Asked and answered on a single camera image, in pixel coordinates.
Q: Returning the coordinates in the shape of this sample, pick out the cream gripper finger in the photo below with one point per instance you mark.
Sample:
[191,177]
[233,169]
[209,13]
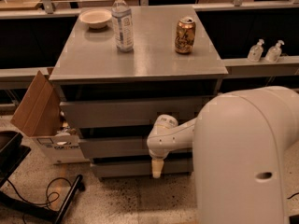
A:
[157,167]

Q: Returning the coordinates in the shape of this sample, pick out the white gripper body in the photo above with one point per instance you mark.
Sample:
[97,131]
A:
[158,143]

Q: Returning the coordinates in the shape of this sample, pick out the grey drawer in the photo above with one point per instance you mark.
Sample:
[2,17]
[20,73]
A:
[130,112]
[94,148]
[140,168]

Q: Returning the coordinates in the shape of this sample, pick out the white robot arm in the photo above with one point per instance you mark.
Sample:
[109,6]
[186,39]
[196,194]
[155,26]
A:
[238,142]

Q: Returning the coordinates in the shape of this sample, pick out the grey top drawer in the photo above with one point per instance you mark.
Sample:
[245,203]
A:
[130,112]

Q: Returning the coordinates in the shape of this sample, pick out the grey bottom drawer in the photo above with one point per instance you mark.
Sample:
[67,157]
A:
[140,168]

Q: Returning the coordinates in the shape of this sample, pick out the grey drawer cabinet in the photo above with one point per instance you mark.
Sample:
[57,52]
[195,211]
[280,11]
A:
[115,99]

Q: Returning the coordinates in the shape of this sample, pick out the open cardboard box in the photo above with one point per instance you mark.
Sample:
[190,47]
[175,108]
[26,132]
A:
[40,118]

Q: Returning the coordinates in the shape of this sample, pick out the gold drink can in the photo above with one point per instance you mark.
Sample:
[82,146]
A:
[185,35]

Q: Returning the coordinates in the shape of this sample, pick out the clear plastic water bottle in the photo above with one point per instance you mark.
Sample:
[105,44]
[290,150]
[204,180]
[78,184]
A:
[122,25]

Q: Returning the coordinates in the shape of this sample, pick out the left sanitizer pump bottle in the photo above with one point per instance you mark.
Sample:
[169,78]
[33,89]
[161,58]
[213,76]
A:
[256,51]

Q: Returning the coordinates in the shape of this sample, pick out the sanitizer pump bottle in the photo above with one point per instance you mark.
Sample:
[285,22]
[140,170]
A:
[256,51]
[274,52]

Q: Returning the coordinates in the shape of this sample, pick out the white paper bowl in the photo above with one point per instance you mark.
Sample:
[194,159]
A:
[95,18]

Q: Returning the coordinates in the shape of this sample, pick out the metal railing shelf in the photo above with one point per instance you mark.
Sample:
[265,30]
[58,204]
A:
[255,66]

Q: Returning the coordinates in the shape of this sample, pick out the right sanitizer pump bottle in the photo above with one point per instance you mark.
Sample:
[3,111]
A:
[274,52]

